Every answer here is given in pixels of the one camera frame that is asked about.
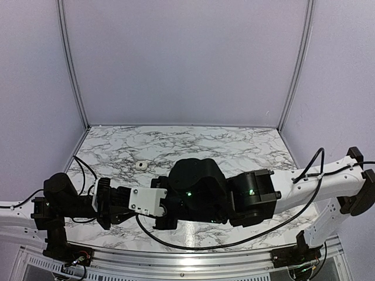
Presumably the aluminium corner post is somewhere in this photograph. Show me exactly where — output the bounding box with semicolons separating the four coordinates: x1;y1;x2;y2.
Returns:
56;0;90;130
277;0;316;134

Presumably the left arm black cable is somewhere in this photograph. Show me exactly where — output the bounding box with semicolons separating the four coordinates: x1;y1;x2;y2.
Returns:
8;155;100;225

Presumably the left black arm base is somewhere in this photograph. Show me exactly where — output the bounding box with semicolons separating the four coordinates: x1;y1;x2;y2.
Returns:
43;228;94;266

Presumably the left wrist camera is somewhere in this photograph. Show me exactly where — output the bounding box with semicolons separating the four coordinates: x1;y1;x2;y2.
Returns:
91;177;111;217

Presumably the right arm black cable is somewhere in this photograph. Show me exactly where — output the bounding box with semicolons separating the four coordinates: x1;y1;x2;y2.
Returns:
136;147;375;251

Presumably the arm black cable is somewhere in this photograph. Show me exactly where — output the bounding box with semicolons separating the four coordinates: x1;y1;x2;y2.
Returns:
8;155;100;225
136;147;375;251

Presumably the front aluminium rail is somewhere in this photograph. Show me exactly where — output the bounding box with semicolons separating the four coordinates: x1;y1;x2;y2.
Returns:
10;237;352;280

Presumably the left aluminium corner post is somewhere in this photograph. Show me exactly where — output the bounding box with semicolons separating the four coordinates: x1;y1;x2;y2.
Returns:
56;0;90;130

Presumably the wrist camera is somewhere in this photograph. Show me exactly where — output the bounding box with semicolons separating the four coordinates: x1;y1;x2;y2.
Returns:
129;188;168;217
91;177;111;217

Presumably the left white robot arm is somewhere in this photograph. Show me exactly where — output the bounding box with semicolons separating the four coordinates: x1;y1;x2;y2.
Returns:
1;173;136;261

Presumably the right aluminium corner post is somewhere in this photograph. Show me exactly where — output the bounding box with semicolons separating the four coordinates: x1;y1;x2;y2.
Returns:
277;0;316;134

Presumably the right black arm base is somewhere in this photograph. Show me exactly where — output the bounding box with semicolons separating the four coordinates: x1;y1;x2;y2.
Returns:
271;230;322;268

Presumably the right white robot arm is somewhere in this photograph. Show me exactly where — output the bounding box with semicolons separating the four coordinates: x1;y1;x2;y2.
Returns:
152;147;374;262

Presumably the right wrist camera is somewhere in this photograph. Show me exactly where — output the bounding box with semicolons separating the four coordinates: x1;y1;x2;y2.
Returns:
129;188;168;217

